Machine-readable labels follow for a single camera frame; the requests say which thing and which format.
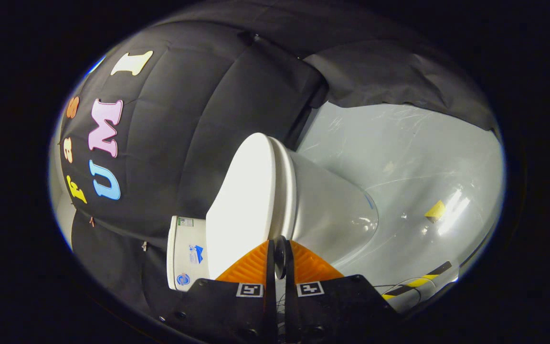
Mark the yellow black striped tape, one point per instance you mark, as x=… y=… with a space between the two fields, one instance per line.
x=418 y=282

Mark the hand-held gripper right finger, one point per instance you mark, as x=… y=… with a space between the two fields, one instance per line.
x=332 y=310

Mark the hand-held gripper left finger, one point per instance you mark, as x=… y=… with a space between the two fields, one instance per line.
x=237 y=310

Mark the white toilet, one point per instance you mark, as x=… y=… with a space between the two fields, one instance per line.
x=327 y=210

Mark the white toilet lid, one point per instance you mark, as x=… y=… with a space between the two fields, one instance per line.
x=241 y=205

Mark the yellow tape piece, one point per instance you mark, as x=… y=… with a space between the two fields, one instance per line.
x=435 y=210

